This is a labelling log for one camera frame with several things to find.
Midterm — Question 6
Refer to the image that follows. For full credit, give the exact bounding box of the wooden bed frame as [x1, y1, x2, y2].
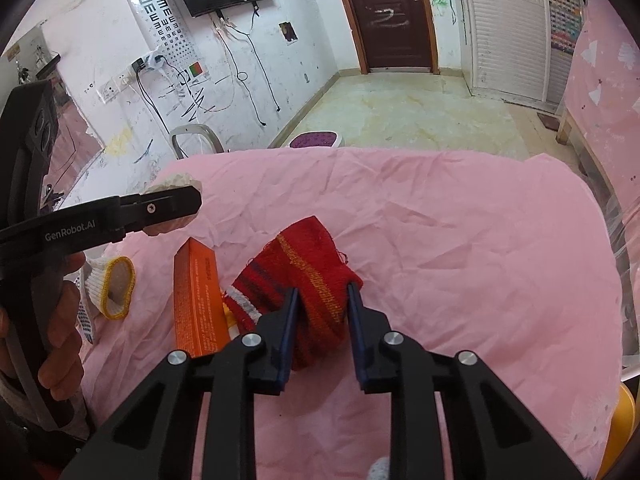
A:
[556, 105, 621, 201]

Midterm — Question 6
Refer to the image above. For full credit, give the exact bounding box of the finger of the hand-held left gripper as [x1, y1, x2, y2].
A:
[119, 185, 203, 236]

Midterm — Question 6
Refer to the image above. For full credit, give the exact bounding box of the brown scribbled board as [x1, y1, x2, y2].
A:
[44, 105, 107, 206]

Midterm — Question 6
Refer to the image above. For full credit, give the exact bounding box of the red striped knit cloth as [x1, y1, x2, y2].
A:
[221, 215, 364, 372]

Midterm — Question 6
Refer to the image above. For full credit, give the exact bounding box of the pink tablecloth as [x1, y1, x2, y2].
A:
[80, 146, 626, 480]

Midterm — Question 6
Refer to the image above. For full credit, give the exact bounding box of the person's right hand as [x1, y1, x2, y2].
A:
[367, 455, 392, 480]

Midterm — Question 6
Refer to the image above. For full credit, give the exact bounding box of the orange cardboard box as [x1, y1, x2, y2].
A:
[173, 237, 233, 359]

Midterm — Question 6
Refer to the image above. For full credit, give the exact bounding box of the grey metal chair frame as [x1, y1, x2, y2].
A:
[169, 124, 231, 161]

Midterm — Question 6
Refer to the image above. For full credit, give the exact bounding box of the dark brown door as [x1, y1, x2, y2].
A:
[330, 0, 441, 75]

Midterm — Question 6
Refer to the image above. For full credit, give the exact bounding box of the white slatted wardrobe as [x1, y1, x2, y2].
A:
[457, 0, 556, 106]

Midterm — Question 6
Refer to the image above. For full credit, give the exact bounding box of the black plug adapter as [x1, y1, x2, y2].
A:
[131, 52, 166, 73]

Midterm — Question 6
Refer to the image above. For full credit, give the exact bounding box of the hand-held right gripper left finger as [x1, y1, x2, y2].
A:
[60, 287, 301, 480]

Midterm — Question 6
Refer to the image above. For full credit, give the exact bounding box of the white dotted work glove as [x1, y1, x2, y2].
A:
[77, 255, 137, 346]

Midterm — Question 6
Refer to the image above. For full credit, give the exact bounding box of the television cable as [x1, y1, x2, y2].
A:
[215, 10, 281, 126]

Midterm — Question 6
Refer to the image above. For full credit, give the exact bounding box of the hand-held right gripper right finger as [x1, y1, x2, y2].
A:
[346, 282, 583, 480]

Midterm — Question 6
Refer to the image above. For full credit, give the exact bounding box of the pink printed curtain sheet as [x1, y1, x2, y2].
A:
[562, 0, 640, 201]

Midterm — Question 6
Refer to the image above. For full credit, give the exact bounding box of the colourful grid wall poster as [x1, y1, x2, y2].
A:
[545, 0, 583, 56]

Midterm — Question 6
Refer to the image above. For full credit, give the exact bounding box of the black cable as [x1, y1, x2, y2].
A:
[135, 72, 171, 133]

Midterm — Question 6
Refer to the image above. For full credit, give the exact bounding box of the eye chart poster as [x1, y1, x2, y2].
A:
[125, 0, 211, 83]

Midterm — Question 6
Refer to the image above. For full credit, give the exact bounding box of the person's left hand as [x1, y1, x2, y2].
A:
[0, 252, 87, 402]

